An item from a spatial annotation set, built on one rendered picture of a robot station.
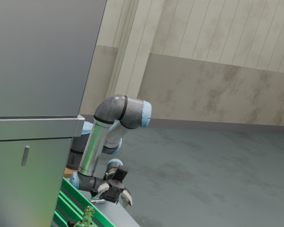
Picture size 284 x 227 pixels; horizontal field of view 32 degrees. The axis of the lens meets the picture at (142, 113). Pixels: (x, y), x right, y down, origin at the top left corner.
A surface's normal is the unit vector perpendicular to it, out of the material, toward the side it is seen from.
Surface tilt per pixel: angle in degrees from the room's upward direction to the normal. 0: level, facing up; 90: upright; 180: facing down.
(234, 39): 90
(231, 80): 90
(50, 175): 90
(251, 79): 90
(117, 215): 0
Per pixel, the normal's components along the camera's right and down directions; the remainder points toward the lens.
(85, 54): 0.62, 0.40
